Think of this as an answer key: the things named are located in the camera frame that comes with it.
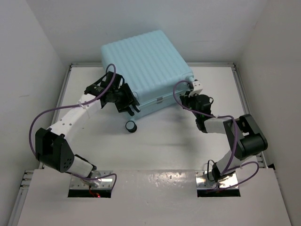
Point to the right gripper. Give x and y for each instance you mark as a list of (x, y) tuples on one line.
[(186, 99)]

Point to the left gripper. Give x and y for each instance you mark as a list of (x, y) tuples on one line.
[(128, 97)]

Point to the light blue suitcase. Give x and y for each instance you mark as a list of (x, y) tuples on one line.
[(152, 67)]

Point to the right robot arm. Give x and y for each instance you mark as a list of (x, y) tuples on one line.
[(244, 136)]

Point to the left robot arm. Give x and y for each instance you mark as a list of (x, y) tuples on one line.
[(53, 145)]

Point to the front left suitcase wheel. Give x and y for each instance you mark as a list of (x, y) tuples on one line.
[(131, 126)]

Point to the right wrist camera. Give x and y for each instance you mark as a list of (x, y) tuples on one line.
[(195, 87)]

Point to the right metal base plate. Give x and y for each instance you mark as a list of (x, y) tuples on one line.
[(204, 181)]

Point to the metal base plate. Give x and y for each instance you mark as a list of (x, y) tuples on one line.
[(98, 180), (204, 181)]

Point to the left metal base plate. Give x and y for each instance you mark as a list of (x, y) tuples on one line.
[(98, 180)]

